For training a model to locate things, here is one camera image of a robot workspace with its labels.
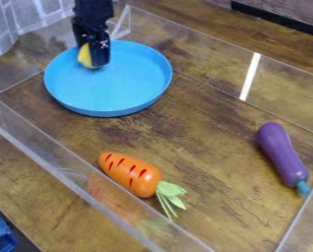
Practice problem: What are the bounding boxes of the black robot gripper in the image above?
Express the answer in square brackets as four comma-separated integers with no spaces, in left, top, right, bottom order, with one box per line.
[71,0,115,68]

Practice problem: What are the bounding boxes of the yellow toy lemon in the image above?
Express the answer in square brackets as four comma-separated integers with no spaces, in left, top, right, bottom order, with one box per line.
[78,44,95,69]

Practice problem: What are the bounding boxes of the round blue tray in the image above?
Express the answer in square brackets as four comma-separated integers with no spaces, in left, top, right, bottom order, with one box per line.
[43,40,173,117]

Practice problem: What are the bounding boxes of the white curtain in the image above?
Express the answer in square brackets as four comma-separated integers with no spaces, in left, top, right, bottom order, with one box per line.
[0,0,74,56]

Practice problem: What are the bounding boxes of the black baseboard strip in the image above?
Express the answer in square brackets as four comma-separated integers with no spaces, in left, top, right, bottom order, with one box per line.
[230,0,313,35]

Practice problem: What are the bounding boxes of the orange toy carrot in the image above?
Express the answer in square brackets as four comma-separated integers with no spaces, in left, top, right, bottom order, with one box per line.
[99,152,187,219]

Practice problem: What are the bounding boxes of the purple toy eggplant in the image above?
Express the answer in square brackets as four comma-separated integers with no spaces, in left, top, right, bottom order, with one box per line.
[258,122,310,196]

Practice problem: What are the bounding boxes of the blue box corner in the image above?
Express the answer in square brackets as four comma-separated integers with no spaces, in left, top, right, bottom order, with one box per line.
[0,218,19,252]

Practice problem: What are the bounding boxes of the clear acrylic enclosure wall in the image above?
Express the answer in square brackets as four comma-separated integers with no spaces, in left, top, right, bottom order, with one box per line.
[0,7,313,252]

